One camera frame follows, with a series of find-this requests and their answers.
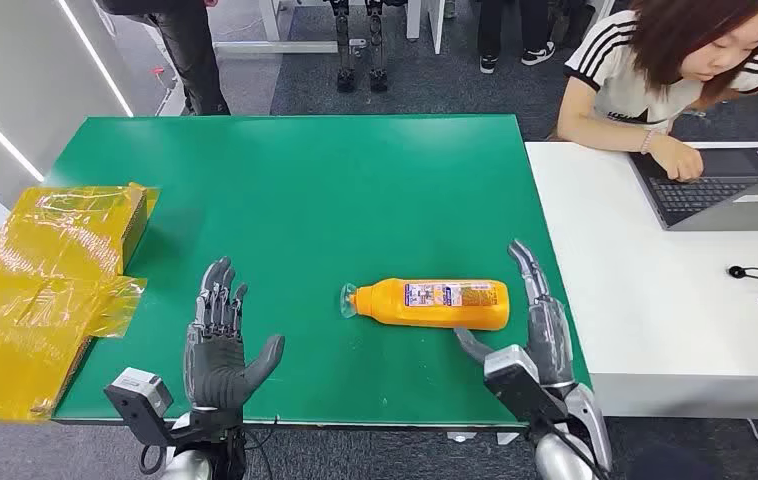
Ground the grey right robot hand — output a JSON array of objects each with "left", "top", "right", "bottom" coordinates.
[{"left": 453, "top": 239, "right": 579, "bottom": 392}]

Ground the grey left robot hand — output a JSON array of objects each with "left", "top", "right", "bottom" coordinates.
[{"left": 182, "top": 256, "right": 286, "bottom": 413}]

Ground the person's right hand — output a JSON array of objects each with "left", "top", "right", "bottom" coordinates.
[{"left": 647, "top": 134, "right": 706, "bottom": 183}]

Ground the orange plastic bottle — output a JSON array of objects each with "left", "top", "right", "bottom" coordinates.
[{"left": 339, "top": 277, "right": 511, "bottom": 332}]

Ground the grey laptop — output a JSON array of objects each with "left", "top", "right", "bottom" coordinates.
[{"left": 628, "top": 146, "right": 758, "bottom": 232}]

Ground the seated person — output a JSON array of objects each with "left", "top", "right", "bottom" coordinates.
[{"left": 554, "top": 0, "right": 758, "bottom": 183}]

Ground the white desk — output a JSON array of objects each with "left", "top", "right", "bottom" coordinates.
[{"left": 524, "top": 140, "right": 758, "bottom": 421}]

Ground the standing person with sneakers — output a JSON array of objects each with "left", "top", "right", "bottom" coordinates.
[{"left": 476, "top": 0, "right": 558, "bottom": 75}]

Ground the yellow taped cardboard box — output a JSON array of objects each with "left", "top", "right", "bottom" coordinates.
[{"left": 0, "top": 182, "right": 160, "bottom": 423}]

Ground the green table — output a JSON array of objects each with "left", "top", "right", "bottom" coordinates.
[{"left": 42, "top": 114, "right": 594, "bottom": 429}]

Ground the standing person in black trousers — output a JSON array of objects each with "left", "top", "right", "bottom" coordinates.
[{"left": 97, "top": 0, "right": 232, "bottom": 117}]

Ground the standing humanoid robot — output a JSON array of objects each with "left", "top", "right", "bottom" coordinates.
[{"left": 327, "top": 0, "right": 390, "bottom": 94}]

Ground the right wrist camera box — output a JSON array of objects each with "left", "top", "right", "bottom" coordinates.
[{"left": 482, "top": 344, "right": 570, "bottom": 427}]

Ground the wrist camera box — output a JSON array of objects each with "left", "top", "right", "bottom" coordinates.
[
  {"left": 482, "top": 344, "right": 570, "bottom": 427},
  {"left": 103, "top": 367, "right": 176, "bottom": 448}
]

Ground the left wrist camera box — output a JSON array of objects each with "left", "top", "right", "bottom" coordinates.
[{"left": 103, "top": 367, "right": 176, "bottom": 448}]

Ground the white table foot bracket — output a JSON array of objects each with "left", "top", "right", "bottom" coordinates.
[{"left": 446, "top": 431, "right": 519, "bottom": 446}]

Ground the white table frame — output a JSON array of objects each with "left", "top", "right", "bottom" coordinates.
[{"left": 211, "top": 0, "right": 447, "bottom": 56}]

